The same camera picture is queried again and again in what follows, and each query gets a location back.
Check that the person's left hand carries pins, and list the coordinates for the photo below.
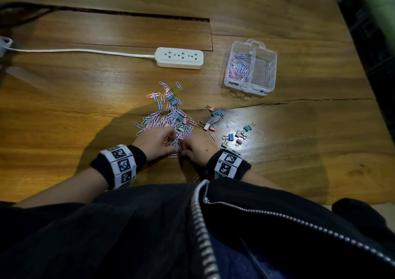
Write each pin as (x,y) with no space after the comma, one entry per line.
(154,143)

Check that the person's right hand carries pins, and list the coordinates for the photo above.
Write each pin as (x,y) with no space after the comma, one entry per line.
(200,150)

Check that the grey power adapter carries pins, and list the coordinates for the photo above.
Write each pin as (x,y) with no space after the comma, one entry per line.
(4,44)

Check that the scatter of small binder clips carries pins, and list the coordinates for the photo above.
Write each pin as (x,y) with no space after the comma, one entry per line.
(217,113)

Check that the black zip jacket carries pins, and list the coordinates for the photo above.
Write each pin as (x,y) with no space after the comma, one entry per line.
(92,235)

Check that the pile of pastel paper clips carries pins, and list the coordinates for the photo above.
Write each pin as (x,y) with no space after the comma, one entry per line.
(166,115)
(239,67)

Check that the clear plastic compartment box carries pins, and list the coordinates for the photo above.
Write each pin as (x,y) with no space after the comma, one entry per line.
(263,70)

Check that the person's left forearm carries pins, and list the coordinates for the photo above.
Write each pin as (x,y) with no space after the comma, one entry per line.
(61,190)

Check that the person's right forearm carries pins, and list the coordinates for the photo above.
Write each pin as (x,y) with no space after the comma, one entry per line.
(259,180)

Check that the white power strip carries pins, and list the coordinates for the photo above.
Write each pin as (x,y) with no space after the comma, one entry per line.
(179,58)

